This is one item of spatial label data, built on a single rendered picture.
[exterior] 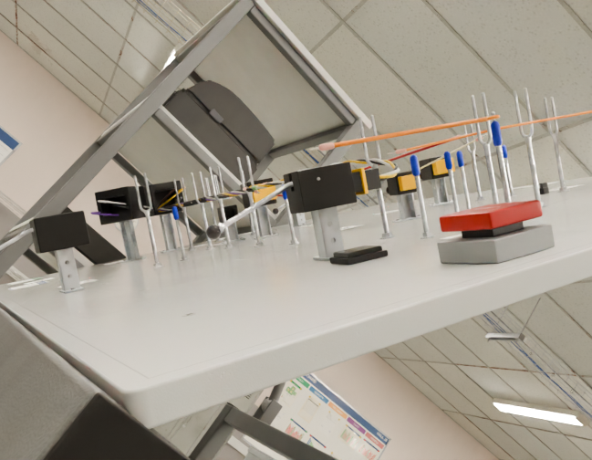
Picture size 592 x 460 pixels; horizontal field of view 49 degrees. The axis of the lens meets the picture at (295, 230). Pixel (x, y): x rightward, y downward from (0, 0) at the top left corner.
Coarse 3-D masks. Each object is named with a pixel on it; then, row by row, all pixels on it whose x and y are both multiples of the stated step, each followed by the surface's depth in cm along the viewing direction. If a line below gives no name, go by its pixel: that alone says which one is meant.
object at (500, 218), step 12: (492, 204) 47; (504, 204) 45; (516, 204) 43; (528, 204) 44; (540, 204) 44; (444, 216) 46; (456, 216) 45; (468, 216) 44; (480, 216) 43; (492, 216) 42; (504, 216) 42; (516, 216) 43; (528, 216) 44; (540, 216) 44; (444, 228) 46; (456, 228) 45; (468, 228) 44; (480, 228) 43; (492, 228) 42; (504, 228) 44; (516, 228) 44
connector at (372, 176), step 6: (378, 168) 64; (354, 174) 63; (366, 174) 64; (372, 174) 64; (378, 174) 64; (354, 180) 63; (360, 180) 63; (366, 180) 64; (372, 180) 64; (378, 180) 64; (360, 186) 63; (372, 186) 64; (378, 186) 64
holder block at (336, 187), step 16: (288, 176) 63; (304, 176) 61; (320, 176) 61; (336, 176) 62; (352, 176) 62; (288, 192) 64; (304, 192) 61; (320, 192) 61; (336, 192) 62; (352, 192) 62; (304, 208) 61; (320, 208) 61
